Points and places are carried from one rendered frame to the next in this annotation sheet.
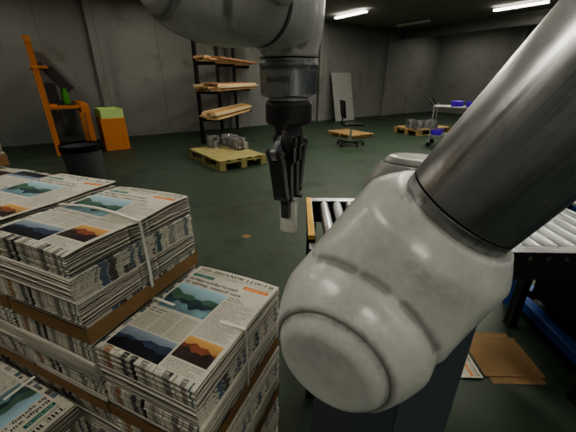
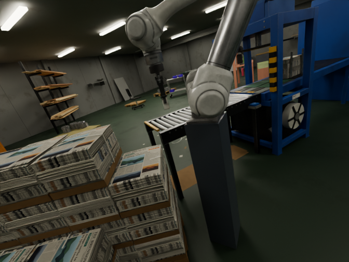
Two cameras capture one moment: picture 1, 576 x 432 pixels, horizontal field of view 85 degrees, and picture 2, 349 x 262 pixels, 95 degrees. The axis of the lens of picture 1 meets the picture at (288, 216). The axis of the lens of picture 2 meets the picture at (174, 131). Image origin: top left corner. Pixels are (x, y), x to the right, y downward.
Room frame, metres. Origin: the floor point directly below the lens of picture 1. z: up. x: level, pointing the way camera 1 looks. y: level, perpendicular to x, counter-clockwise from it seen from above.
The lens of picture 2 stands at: (-0.28, 0.34, 1.31)
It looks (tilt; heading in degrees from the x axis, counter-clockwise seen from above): 21 degrees down; 336
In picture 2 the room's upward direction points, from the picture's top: 14 degrees counter-clockwise
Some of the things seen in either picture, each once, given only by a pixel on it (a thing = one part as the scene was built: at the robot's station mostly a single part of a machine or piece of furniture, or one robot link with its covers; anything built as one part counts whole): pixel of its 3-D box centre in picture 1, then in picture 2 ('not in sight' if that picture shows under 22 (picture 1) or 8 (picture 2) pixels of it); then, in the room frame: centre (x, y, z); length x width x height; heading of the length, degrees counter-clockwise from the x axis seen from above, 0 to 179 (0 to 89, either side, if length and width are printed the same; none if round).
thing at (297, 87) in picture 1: (288, 80); (153, 59); (0.54, 0.00, 1.37); 0.09 x 0.09 x 0.06
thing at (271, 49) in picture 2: not in sight; (272, 69); (0.82, -1.40, 1.05); 0.05 x 0.05 x 0.45; 88
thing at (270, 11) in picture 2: not in sight; (257, 16); (1.24, -1.78, 1.65); 0.60 x 0.45 x 0.20; 178
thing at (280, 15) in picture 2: not in sight; (277, 94); (0.81, -1.46, 0.77); 0.09 x 0.09 x 1.55; 88
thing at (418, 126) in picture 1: (423, 125); (164, 90); (9.05, -3.76, 0.19); 1.35 x 0.93 x 0.38; 122
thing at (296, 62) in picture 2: not in sight; (285, 67); (1.22, -2.35, 0.93); 0.38 x 0.30 x 0.26; 88
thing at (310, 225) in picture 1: (309, 215); (150, 126); (1.30, -0.10, 0.81); 0.43 x 0.03 x 0.02; 178
